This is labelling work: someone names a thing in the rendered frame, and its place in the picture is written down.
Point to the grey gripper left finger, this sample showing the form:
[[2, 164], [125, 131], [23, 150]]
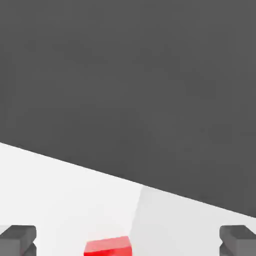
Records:
[[18, 238]]

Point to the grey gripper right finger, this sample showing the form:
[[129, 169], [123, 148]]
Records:
[[238, 239]]

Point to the small red cube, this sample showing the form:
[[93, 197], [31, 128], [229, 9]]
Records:
[[108, 246]]

